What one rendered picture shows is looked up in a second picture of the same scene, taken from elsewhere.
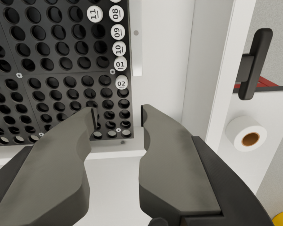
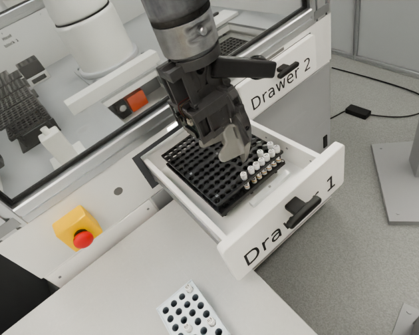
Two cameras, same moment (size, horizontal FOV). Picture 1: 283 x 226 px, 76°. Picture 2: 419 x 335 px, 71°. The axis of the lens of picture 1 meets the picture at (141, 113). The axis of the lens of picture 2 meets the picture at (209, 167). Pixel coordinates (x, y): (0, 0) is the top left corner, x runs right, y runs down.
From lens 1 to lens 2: 49 cm
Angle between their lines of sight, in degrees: 65
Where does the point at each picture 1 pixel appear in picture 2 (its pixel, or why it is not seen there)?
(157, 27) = not seen: hidden behind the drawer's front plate
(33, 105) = (205, 163)
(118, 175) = (139, 302)
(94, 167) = (141, 272)
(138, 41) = (267, 190)
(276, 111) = not seen: outside the picture
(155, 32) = not seen: hidden behind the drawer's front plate
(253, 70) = (301, 208)
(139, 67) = (255, 199)
